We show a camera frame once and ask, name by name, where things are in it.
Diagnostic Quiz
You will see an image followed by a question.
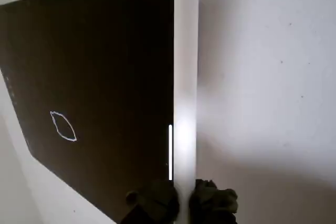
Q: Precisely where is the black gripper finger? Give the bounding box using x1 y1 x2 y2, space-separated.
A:
125 178 181 224
188 178 239 224

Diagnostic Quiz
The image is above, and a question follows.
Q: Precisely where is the white stylus pencil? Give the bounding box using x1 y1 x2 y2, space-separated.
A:
172 0 201 224

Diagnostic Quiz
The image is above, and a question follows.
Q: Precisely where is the silver tablet with black screen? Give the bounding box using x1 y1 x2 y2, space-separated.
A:
0 0 175 224

